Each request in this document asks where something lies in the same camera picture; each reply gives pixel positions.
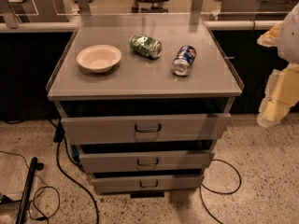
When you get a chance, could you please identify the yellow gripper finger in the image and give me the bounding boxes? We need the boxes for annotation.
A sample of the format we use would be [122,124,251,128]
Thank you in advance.
[257,63,299,128]
[257,22,282,48]

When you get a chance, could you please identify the grey top drawer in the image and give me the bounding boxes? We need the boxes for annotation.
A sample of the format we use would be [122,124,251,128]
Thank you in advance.
[62,113,231,145]

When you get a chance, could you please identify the grey drawer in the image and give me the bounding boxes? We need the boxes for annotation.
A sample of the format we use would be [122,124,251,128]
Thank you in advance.
[62,113,231,145]
[79,150,211,173]
[92,174,203,194]

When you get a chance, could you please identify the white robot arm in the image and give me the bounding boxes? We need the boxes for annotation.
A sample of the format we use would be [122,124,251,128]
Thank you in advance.
[257,4,299,128]

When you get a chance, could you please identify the grey middle drawer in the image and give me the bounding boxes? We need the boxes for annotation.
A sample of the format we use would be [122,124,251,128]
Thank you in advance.
[79,150,211,173]

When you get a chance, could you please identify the grey drawer cabinet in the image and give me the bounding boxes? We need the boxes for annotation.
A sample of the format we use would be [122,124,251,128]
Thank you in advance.
[45,13,245,200]

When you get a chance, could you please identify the grey bottom drawer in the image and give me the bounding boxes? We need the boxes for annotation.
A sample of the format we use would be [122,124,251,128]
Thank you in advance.
[92,174,203,194]

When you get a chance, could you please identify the blue pepsi can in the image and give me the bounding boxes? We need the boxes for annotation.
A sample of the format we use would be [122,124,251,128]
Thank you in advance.
[171,45,196,77]

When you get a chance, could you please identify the green soda can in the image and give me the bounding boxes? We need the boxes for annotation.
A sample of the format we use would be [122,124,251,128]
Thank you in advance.
[129,35,163,59]

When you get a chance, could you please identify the black pole on floor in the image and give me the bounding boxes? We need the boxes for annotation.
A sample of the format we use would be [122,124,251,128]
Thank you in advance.
[15,157,38,224]

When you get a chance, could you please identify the black floor cable right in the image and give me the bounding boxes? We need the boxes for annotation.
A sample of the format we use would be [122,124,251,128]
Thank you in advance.
[199,158,243,224]

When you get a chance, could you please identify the black floor cable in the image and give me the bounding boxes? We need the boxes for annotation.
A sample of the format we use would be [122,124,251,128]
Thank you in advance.
[46,119,101,224]
[199,158,243,224]

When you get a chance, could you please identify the black floor cable left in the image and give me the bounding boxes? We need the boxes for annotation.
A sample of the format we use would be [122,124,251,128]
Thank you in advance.
[46,119,101,224]

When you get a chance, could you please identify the thin black looped cable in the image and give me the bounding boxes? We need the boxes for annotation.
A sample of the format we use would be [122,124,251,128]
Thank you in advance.
[0,149,62,222]

